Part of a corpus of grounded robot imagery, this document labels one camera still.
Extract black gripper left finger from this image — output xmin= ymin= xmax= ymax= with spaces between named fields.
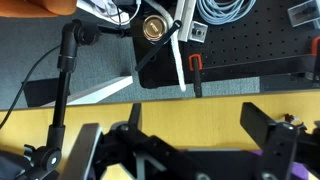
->
xmin=58 ymin=102 xmax=214 ymax=180

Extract thin black cable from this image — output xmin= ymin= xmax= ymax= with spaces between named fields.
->
xmin=0 ymin=44 xmax=63 ymax=130

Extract black fabric bag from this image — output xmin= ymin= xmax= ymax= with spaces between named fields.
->
xmin=129 ymin=18 xmax=183 ymax=90

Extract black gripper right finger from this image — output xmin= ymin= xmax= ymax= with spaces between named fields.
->
xmin=240 ymin=101 xmax=320 ymax=180

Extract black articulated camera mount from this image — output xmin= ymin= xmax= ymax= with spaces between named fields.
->
xmin=0 ymin=19 xmax=133 ymax=180

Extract round gold tin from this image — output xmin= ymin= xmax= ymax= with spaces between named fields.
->
xmin=142 ymin=14 xmax=168 ymax=43

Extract white metal leg bar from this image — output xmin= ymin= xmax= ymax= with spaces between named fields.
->
xmin=40 ymin=75 xmax=134 ymax=108

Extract aluminium extrusion bar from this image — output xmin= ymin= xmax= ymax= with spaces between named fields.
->
xmin=174 ymin=0 xmax=198 ymax=43

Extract grey bracket on extrusion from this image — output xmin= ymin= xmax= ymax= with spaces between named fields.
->
xmin=287 ymin=0 xmax=320 ymax=28

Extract black perforated board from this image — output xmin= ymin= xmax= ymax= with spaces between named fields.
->
xmin=179 ymin=0 xmax=320 ymax=85

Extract grey coiled cable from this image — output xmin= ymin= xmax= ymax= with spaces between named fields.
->
xmin=195 ymin=0 xmax=258 ymax=26

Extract small grey metal bracket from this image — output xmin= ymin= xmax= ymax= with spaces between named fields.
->
xmin=190 ymin=20 xmax=210 ymax=44

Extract black strap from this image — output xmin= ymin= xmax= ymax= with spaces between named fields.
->
xmin=134 ymin=19 xmax=183 ymax=72

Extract white cable bundle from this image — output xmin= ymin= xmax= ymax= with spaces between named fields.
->
xmin=76 ymin=0 xmax=143 ymax=27

